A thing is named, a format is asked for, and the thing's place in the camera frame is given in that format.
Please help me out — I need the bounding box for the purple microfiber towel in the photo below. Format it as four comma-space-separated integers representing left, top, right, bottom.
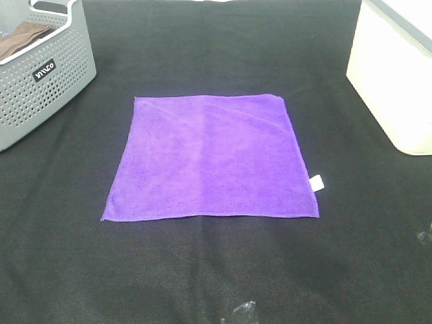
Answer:
101, 94, 319, 222

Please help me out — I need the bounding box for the clear tape piece bottom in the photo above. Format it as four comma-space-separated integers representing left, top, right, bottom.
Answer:
219, 301, 259, 324

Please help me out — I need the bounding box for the clear tape piece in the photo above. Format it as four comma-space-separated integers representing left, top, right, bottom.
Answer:
416, 224, 432, 245
219, 301, 259, 324

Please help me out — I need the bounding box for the black table cloth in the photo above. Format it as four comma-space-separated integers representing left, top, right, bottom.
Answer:
1, 1, 431, 323

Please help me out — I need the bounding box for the grey perforated plastic basket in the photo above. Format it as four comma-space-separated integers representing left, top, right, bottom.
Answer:
1, 1, 97, 151

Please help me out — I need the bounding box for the white plastic bin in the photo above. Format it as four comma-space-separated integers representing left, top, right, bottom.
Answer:
346, 1, 431, 156

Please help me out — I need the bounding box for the clear tape piece right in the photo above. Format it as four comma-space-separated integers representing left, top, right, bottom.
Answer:
416, 224, 432, 245

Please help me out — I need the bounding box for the brown folded towel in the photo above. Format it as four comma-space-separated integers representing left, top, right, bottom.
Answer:
1, 22, 52, 60

